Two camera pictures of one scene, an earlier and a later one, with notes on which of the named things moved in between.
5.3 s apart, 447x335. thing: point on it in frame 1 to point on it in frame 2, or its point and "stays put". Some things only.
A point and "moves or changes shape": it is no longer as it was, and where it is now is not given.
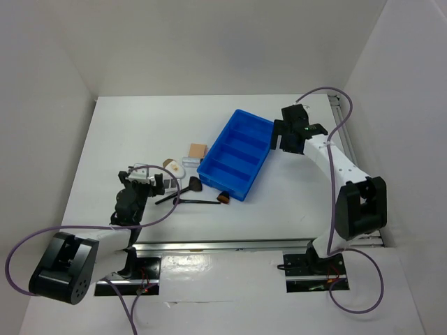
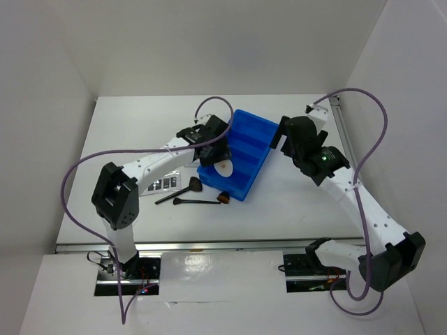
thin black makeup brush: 179,201 stays put
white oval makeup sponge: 172,165 moves or changes shape
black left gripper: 129,183 to 223,152
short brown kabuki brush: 223,197 stays put
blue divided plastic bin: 235,160 stays put
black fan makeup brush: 194,185 stays put
